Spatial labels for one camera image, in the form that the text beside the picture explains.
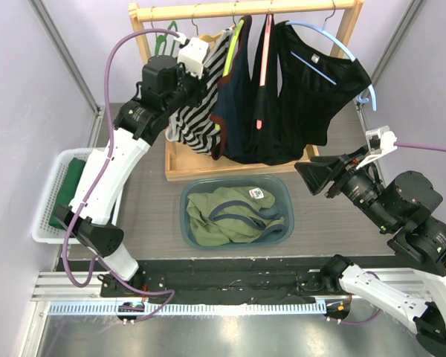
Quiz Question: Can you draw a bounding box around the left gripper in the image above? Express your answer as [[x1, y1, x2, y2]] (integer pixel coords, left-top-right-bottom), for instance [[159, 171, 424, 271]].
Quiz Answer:
[[164, 57, 209, 116]]

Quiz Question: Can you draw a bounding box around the striped tank top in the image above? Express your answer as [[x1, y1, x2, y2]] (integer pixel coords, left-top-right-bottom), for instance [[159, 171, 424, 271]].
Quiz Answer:
[[165, 28, 234, 156]]

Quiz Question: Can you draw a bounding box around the green hanger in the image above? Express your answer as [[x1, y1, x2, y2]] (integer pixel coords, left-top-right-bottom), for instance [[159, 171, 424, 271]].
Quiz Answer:
[[154, 33, 175, 57]]

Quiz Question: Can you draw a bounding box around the green tank top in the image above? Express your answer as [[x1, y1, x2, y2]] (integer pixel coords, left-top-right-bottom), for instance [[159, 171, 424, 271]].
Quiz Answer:
[[187, 186, 285, 247]]

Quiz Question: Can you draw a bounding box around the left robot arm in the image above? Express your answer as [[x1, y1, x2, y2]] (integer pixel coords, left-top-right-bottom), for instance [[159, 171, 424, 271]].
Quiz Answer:
[[54, 55, 209, 297]]

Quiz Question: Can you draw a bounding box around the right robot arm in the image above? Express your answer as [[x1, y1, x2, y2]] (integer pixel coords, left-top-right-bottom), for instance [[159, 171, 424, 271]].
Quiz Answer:
[[294, 146, 446, 356]]

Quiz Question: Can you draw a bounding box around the navy maroon-trim tank top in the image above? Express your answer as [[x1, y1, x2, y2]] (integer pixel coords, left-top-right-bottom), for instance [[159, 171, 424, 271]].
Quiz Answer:
[[210, 16, 254, 160]]

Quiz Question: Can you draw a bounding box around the black tank top on pink hanger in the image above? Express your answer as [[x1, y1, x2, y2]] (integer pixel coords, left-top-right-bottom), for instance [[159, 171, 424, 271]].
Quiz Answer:
[[242, 14, 285, 166]]

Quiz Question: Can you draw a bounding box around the pink hanger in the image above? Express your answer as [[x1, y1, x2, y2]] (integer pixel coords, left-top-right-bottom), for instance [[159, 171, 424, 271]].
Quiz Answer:
[[255, 13, 273, 130]]

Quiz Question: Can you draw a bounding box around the neon yellow hanger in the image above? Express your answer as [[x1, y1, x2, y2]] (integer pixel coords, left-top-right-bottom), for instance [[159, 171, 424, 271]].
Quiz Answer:
[[211, 18, 245, 135]]

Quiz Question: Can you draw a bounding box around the light blue hanger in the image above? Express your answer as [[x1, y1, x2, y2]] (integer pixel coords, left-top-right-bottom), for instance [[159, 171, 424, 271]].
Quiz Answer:
[[285, 1, 378, 112]]

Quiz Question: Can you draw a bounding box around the wooden clothes rack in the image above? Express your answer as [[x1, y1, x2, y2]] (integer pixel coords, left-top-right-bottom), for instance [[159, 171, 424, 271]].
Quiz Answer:
[[128, 0, 363, 181]]

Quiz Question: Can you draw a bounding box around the blue plastic tub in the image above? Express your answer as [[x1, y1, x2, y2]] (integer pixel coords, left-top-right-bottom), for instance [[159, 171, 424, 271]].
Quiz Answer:
[[180, 175, 294, 250]]

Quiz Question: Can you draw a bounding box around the green folded garment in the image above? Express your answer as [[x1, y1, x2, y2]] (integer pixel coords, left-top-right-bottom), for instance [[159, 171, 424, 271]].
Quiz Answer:
[[48, 158, 86, 230]]

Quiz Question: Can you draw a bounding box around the white laundry basket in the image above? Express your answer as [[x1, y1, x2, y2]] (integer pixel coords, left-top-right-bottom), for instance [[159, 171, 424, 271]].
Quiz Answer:
[[31, 147, 123, 245]]

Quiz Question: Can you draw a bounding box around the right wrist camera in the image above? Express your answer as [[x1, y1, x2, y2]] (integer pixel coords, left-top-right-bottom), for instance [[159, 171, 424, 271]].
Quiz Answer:
[[357, 126, 398, 170]]

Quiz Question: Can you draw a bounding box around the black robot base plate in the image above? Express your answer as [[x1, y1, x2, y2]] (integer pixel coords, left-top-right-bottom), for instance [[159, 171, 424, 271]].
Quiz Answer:
[[100, 257, 366, 303]]

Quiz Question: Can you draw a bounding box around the white cable duct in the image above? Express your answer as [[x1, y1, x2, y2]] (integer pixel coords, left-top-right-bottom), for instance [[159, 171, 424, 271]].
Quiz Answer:
[[48, 300, 326, 316]]

